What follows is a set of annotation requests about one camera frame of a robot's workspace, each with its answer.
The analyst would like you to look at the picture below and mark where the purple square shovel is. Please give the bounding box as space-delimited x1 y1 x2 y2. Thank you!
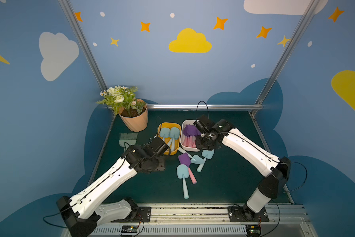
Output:
186 136 193 147
178 153 197 184
183 124 201 137

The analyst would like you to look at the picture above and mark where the purple pointed shovel pink handle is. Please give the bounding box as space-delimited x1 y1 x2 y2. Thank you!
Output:
182 137 188 147

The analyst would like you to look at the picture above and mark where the white plastic storage box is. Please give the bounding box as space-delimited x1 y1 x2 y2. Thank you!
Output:
180 119 203 152

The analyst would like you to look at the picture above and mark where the yellow plastic storage box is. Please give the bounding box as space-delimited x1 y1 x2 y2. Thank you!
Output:
157 122 181 156

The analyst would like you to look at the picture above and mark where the blue round shovel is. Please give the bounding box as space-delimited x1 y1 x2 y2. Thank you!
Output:
176 165 189 199

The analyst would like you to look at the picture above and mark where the blue pointed shovel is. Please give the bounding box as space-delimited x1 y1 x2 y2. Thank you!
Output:
167 138 173 147

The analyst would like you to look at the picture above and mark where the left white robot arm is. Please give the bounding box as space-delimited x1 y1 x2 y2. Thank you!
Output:
56 136 171 237

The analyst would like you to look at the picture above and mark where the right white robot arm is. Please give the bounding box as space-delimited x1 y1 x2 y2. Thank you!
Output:
194 116 291 219

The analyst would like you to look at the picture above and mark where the blue shovel under purple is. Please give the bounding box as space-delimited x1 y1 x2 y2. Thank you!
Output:
178 148 205 165

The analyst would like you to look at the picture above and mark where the green toy rake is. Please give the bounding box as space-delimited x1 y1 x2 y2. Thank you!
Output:
119 133 138 152

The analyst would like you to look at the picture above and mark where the potted artificial flower plant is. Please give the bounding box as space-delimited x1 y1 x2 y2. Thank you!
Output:
97 86 148 132

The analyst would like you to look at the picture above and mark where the left circuit board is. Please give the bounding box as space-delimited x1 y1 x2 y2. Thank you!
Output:
121 225 139 235

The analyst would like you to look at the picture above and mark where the circuit board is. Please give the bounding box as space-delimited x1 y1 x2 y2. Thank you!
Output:
121 225 139 235
246 225 261 237

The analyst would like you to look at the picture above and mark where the right circuit board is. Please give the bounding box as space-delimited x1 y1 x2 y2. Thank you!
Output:
246 225 261 237

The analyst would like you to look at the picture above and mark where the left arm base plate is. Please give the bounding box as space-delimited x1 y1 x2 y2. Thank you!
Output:
111 206 152 223

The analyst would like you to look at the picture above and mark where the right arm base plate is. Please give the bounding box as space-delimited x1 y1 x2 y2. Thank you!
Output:
227 205 269 223

